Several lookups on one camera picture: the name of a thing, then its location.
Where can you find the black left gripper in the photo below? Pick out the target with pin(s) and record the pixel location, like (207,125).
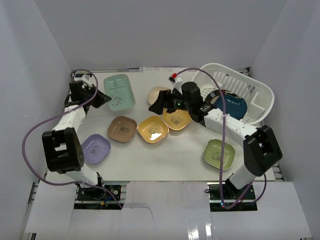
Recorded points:
(94,94)

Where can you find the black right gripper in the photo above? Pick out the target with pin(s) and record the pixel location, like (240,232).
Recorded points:
(164,100)

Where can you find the cream square panda dish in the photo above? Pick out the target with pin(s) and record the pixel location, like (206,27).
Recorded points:
(154,93)

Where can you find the yellow square dish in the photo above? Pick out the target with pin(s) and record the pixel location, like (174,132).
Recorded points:
(153,129)
(176,120)

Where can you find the teal rectangular divided plate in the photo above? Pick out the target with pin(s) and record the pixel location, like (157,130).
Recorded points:
(118,88)

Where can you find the round black striped plate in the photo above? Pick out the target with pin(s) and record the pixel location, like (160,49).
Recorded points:
(231,99)

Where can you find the green square panda dish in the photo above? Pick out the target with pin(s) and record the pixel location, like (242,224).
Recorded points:
(212,154)

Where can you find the dark blue leaf plate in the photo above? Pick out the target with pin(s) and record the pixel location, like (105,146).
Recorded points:
(235,107)

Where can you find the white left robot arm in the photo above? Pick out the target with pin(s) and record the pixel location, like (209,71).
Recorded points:
(62,148)

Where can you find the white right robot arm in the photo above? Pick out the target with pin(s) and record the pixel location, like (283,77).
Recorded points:
(260,146)

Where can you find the white plastic dish bin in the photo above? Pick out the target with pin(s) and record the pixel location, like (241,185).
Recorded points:
(258,96)

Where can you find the black label sticker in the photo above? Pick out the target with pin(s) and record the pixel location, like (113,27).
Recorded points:
(78,75)

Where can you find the brown square panda dish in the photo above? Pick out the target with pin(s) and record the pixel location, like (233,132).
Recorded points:
(122,129)

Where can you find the papers at table back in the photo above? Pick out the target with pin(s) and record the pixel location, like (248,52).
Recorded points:
(161,69)

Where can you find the purple square panda dish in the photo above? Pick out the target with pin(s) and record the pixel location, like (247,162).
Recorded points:
(95,149)

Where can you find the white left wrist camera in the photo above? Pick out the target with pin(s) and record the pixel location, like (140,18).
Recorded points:
(85,78)

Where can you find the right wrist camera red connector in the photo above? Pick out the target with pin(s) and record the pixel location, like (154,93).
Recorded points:
(175,79)

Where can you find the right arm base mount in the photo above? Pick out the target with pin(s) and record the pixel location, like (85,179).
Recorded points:
(230,196)

